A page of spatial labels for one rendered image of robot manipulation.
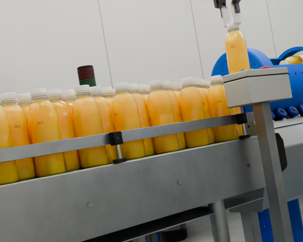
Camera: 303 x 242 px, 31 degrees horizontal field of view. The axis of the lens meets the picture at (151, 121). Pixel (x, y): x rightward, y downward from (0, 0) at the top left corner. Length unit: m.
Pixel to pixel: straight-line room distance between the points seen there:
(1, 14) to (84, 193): 4.13
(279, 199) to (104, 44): 4.14
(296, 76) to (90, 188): 1.09
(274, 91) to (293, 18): 5.62
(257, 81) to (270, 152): 0.22
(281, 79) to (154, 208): 0.59
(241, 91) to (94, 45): 4.05
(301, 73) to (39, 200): 1.26
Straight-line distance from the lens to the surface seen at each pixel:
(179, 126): 1.57
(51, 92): 1.41
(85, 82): 2.06
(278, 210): 1.72
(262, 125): 1.70
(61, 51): 5.44
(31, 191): 1.26
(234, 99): 1.65
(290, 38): 7.17
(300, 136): 2.13
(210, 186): 1.60
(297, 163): 2.13
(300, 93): 2.19
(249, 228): 2.17
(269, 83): 1.68
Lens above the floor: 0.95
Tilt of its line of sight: 2 degrees up
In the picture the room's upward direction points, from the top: 9 degrees counter-clockwise
